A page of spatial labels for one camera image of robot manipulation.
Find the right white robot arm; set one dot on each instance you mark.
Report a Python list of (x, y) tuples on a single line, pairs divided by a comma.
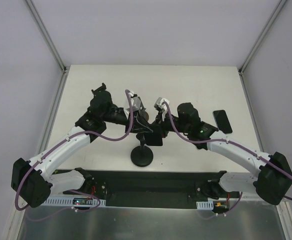
[(269, 175)]

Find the aluminium frame post left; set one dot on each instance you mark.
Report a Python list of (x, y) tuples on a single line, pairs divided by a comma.
[(45, 35)]

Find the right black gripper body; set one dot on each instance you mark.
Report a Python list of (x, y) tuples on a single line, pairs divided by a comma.
[(162, 124)]

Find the black clamp phone stand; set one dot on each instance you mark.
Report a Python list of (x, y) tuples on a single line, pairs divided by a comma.
[(101, 88), (141, 155)]

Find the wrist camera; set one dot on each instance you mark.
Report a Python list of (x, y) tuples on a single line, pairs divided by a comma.
[(161, 106), (126, 108)]

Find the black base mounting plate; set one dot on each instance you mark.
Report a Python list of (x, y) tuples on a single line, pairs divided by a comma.
[(162, 190)]

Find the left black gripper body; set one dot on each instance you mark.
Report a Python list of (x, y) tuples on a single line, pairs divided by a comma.
[(131, 120)]

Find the left white cable duct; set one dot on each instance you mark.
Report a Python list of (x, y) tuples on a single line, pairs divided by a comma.
[(73, 201)]

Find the aluminium frame post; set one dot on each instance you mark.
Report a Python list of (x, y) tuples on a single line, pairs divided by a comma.
[(263, 34), (45, 35)]

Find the right white cable duct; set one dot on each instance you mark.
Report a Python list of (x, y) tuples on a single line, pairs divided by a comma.
[(212, 204)]

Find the blue-edged black phone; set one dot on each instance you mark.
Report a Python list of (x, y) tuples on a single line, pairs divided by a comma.
[(222, 121)]

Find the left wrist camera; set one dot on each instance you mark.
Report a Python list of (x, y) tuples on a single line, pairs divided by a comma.
[(126, 108)]

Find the aluminium frame post right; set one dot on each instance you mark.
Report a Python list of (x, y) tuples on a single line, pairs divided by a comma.
[(263, 34)]

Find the grey stand with wooden base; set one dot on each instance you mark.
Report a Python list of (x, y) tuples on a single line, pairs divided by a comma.
[(138, 106)]

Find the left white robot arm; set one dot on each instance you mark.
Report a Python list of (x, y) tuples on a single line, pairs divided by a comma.
[(34, 180)]

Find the white cable duct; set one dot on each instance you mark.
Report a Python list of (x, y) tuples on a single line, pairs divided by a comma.
[(212, 204), (73, 201)]

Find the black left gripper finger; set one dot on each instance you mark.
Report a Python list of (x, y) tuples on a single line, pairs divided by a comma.
[(146, 127), (136, 130)]

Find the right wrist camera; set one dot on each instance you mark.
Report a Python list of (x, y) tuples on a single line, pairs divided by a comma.
[(161, 106)]

